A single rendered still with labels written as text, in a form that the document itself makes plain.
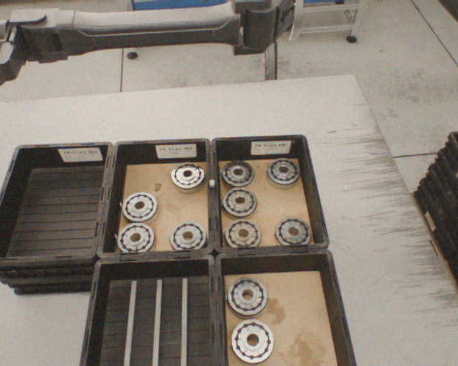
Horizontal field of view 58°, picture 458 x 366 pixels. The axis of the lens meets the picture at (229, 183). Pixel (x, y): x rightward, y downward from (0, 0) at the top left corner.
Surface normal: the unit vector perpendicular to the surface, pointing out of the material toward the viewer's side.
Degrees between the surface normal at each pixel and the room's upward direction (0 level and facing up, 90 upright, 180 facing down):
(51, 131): 0
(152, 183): 0
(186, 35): 90
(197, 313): 0
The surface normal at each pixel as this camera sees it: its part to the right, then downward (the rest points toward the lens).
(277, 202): 0.00, -0.59
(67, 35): 0.11, 0.80
